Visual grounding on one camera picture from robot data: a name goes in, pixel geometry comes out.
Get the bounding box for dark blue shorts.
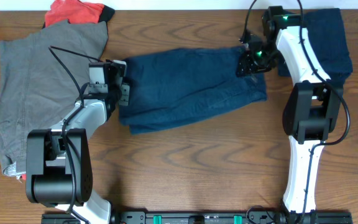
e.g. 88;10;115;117
119;47;267;134

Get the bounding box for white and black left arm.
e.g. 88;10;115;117
25;60;130;223

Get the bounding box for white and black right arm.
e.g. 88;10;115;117
236;6;348;223

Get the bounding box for grey shorts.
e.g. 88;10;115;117
0;21;108;177

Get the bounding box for folded dark blue garment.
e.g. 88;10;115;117
277;8;353;88

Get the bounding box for red and black garment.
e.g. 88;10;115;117
43;0;115;28

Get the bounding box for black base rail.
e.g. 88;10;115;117
111;210;353;224

